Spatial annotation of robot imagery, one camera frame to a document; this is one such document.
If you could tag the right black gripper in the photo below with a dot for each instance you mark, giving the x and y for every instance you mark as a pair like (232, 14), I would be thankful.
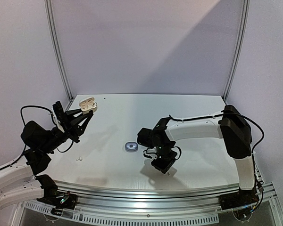
(164, 164)

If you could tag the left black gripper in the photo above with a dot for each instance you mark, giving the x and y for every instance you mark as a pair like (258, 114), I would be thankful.
(70, 129)

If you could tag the white earbud charging case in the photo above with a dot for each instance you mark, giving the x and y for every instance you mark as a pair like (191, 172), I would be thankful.
(88, 105)

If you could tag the blue-grey earbud charging case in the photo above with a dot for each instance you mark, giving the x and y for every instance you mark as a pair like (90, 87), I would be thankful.
(131, 146)

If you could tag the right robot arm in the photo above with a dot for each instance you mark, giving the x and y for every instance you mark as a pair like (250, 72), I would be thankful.
(227, 124)

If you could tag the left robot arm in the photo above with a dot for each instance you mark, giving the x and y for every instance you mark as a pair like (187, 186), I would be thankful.
(23, 179)

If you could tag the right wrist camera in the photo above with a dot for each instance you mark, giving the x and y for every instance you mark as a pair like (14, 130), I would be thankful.
(150, 155)

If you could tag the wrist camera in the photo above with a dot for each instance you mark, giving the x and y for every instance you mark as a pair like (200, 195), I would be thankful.
(150, 155)
(57, 113)

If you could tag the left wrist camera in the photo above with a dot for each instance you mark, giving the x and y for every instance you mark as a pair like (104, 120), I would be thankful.
(57, 113)

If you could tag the front aluminium rail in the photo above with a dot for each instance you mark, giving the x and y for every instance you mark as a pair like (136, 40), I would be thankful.
(196, 200)

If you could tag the left aluminium frame post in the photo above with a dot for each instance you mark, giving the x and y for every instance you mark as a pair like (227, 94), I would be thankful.
(57, 50)

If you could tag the aluminium frame post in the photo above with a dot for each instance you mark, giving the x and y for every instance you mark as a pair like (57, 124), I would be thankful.
(57, 50)
(237, 49)

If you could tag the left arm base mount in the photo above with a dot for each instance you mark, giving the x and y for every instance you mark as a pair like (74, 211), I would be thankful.
(61, 200)

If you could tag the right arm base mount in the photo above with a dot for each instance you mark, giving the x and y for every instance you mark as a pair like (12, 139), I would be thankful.
(238, 199)

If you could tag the perforated cable tray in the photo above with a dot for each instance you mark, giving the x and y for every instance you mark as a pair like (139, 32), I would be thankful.
(101, 218)

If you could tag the right aluminium frame post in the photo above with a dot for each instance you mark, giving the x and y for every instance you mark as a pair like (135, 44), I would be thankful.
(237, 49)

